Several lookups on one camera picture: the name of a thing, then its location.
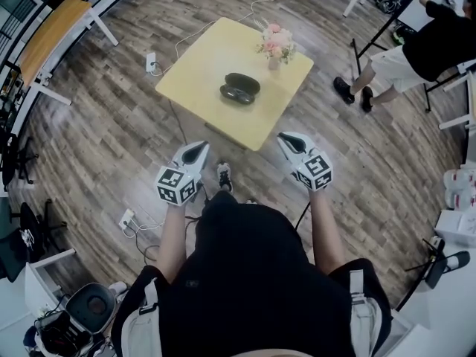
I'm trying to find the person's right forearm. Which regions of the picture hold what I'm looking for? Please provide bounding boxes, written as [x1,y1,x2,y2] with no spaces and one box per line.
[308,188,347,275]

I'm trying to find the grey harness strap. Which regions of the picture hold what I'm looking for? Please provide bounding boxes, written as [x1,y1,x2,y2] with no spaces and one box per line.
[348,268,385,357]
[120,277,161,357]

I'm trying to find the black chair with white seat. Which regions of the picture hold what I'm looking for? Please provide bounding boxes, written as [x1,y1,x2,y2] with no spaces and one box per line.
[394,236,472,312]

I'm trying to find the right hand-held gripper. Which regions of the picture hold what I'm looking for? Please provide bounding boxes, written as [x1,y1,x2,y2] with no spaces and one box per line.
[277,132,334,193]

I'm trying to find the person's black clothing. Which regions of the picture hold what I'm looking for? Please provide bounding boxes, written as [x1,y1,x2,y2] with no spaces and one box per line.
[110,190,393,357]

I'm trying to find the black glasses case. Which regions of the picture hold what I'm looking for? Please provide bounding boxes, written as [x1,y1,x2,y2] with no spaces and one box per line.
[219,72,261,106]

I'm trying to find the person's left forearm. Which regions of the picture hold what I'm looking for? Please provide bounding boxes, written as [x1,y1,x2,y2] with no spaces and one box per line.
[157,198,188,284]

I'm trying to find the person's white black shoe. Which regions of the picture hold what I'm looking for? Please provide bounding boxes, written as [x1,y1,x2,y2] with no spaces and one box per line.
[216,161,235,194]

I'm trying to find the white low cabinet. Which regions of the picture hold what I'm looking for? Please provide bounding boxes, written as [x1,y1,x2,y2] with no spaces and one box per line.
[23,248,77,314]

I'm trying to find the grey round appliance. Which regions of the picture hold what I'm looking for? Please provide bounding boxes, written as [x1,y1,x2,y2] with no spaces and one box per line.
[65,282,118,335]

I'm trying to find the black folding stand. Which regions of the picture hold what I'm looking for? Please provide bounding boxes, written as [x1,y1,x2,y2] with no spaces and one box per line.
[350,0,423,74]

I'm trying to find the pink flower vase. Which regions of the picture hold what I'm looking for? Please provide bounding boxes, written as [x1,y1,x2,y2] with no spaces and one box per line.
[254,18,298,71]

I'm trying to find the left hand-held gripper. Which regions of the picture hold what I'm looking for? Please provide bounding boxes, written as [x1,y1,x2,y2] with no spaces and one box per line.
[155,141,210,207]

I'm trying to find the black floor cable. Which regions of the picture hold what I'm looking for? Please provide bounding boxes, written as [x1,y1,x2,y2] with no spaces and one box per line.
[168,99,189,145]

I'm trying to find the wooden desk with white frame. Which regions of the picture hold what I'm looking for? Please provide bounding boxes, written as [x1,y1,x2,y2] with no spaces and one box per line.
[17,0,120,106]

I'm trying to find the dark glasses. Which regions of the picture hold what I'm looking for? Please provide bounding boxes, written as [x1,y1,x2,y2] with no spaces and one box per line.
[222,86,251,102]

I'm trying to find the open black equipment case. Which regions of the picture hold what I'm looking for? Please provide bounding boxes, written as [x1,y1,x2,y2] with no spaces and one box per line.
[23,308,94,357]

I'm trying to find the pack of white bottles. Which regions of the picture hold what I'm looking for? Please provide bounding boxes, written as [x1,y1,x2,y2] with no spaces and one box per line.
[442,166,476,211]

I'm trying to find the white chair frame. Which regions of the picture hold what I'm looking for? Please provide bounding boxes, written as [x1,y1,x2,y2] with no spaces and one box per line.
[437,59,476,131]

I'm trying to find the white cardboard box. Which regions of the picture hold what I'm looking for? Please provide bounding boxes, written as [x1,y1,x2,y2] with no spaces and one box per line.
[434,209,476,248]

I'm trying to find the long white cable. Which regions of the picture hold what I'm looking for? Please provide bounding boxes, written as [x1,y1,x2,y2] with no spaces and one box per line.
[150,0,330,77]

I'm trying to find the black office chair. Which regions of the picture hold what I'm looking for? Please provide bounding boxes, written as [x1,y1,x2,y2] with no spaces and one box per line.
[0,131,39,193]
[19,198,68,254]

